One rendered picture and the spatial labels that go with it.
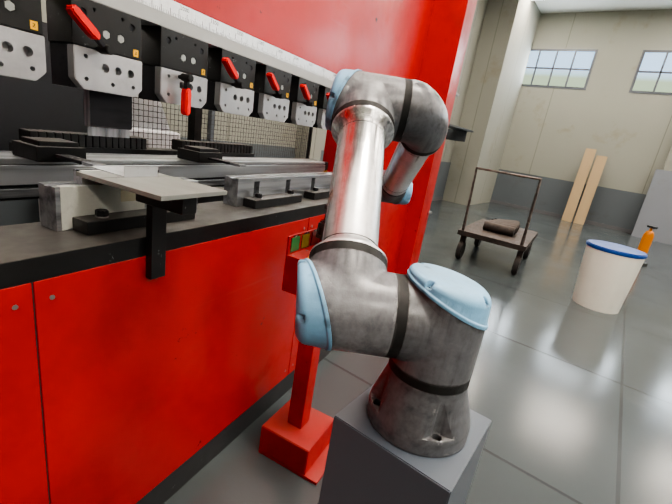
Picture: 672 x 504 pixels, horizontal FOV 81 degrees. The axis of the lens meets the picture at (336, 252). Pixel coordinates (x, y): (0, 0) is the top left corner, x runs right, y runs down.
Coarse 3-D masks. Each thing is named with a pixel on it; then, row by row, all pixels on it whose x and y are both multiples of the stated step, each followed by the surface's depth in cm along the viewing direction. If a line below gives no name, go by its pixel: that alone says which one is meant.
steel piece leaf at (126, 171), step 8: (104, 168) 91; (112, 168) 93; (120, 168) 94; (128, 168) 86; (136, 168) 88; (144, 168) 89; (152, 168) 91; (128, 176) 87; (136, 176) 88; (144, 176) 90
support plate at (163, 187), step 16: (80, 176) 84; (96, 176) 82; (112, 176) 85; (160, 176) 94; (144, 192) 75; (160, 192) 77; (176, 192) 79; (192, 192) 81; (208, 192) 84; (224, 192) 89
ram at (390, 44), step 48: (96, 0) 77; (192, 0) 95; (240, 0) 109; (288, 0) 126; (336, 0) 150; (384, 0) 186; (432, 0) 244; (240, 48) 113; (288, 48) 133; (336, 48) 160; (384, 48) 200
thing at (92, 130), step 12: (84, 96) 84; (96, 96) 84; (108, 96) 87; (120, 96) 89; (84, 108) 85; (96, 108) 85; (108, 108) 87; (120, 108) 90; (96, 120) 86; (108, 120) 88; (120, 120) 91; (96, 132) 87; (108, 132) 90; (120, 132) 92
